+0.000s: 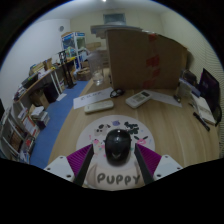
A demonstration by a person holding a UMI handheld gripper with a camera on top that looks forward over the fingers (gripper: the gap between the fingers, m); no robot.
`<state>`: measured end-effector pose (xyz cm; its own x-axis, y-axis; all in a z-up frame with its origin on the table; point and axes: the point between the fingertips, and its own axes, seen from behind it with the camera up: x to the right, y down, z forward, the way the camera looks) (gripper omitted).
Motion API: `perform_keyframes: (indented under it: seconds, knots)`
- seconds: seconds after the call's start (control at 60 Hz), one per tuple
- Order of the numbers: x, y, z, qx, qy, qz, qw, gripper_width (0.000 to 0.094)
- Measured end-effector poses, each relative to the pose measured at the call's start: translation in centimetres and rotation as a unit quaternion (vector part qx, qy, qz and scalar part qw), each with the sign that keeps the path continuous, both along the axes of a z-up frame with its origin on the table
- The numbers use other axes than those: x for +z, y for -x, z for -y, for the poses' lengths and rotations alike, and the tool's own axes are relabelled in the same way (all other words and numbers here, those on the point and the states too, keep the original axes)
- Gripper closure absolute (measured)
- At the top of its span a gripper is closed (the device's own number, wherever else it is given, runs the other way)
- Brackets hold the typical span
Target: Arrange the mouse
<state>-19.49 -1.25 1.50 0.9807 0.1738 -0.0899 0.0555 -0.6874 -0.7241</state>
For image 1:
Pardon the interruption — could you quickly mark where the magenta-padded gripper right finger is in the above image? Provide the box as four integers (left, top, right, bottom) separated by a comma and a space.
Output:
133, 143, 184, 186

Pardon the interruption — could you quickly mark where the white cartoon print mouse pad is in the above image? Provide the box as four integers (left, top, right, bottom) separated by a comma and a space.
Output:
75, 114, 156, 192

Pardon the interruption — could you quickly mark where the black computer mouse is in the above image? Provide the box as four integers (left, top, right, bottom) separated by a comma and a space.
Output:
104, 128, 133, 167

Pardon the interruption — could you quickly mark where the black metal stand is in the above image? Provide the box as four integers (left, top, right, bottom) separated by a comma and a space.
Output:
58, 49, 77, 89

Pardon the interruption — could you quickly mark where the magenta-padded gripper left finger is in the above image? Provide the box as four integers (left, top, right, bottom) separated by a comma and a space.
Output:
44, 143, 96, 187

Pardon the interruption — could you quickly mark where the cluttered shelf unit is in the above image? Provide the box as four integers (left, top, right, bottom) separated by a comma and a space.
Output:
0, 58, 73, 164

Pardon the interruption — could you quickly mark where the window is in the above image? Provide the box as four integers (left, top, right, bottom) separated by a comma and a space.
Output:
102, 13, 127, 26

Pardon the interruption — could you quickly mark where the black bag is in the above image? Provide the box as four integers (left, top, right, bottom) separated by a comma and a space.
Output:
182, 69, 198, 84

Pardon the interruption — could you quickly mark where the black office chair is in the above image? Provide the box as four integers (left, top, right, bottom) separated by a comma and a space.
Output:
199, 68, 223, 128

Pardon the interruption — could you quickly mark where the clear plastic container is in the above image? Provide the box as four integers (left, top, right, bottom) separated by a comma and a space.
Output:
176, 81, 193, 98

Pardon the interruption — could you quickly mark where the blue book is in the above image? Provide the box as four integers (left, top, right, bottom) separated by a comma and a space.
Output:
178, 77, 202, 98

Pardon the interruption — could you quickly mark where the blue white display cabinet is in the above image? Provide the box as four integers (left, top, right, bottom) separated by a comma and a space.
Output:
60, 31, 87, 71

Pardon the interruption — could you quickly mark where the white remote control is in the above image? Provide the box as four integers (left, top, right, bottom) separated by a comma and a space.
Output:
125, 89, 153, 110

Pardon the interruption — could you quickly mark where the slim beige remote control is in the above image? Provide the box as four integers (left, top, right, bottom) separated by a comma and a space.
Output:
83, 99, 115, 115

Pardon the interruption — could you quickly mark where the clear glass jar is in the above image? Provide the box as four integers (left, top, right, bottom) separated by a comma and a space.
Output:
87, 49, 108, 87

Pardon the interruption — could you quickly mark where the white book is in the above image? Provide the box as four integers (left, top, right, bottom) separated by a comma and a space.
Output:
189, 93, 217, 126

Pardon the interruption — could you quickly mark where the large cardboard box red tape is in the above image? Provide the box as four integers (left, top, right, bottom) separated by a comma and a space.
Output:
105, 28, 188, 90

